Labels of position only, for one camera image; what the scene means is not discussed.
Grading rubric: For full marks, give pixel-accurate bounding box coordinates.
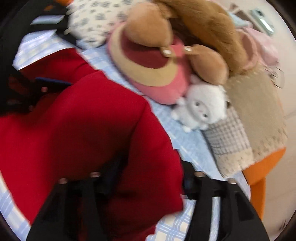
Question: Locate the pink round plush cushion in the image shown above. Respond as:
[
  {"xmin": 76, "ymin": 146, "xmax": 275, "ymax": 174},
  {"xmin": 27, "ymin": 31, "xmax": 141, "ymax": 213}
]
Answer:
[{"xmin": 107, "ymin": 23, "xmax": 191, "ymax": 105}]

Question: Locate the teal instant camera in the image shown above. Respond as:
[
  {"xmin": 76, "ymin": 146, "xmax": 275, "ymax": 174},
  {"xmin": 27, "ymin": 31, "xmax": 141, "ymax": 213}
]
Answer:
[{"xmin": 250, "ymin": 8, "xmax": 275, "ymax": 36}]

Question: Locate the orange bed frame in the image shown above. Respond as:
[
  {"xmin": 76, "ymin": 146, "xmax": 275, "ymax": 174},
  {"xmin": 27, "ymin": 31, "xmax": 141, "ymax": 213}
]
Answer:
[{"xmin": 243, "ymin": 148, "xmax": 286, "ymax": 220}]

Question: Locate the brown plush bear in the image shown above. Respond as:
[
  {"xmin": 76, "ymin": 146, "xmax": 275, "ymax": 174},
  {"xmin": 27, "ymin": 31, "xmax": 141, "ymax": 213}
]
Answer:
[{"xmin": 125, "ymin": 1, "xmax": 247, "ymax": 84}]

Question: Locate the red knit sweater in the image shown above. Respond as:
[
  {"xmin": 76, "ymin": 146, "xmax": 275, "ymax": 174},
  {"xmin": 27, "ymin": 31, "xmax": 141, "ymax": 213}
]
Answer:
[{"xmin": 1, "ymin": 49, "xmax": 184, "ymax": 240}]

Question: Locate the white plush sheep toy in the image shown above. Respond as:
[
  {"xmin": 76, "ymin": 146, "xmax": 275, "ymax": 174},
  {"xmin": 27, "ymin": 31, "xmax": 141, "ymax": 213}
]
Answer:
[{"xmin": 171, "ymin": 74, "xmax": 227, "ymax": 133}]

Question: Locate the large beige patchwork pillow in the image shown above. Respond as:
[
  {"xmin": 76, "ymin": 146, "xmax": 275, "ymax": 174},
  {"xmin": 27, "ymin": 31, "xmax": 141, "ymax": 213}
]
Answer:
[{"xmin": 224, "ymin": 68, "xmax": 287, "ymax": 162}]

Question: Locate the white floral pillow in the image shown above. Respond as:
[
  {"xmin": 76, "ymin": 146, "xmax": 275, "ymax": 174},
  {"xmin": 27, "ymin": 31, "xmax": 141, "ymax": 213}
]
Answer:
[{"xmin": 69, "ymin": 0, "xmax": 142, "ymax": 49}]

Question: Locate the blue plaid bed sheet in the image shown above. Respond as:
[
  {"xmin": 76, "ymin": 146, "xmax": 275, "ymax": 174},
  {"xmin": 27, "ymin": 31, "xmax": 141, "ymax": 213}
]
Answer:
[{"xmin": 0, "ymin": 29, "xmax": 251, "ymax": 241}]

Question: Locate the pink hello kitty pillow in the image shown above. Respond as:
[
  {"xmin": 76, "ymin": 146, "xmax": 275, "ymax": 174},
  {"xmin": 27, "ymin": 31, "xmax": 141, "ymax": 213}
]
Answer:
[{"xmin": 236, "ymin": 27, "xmax": 279, "ymax": 70}]

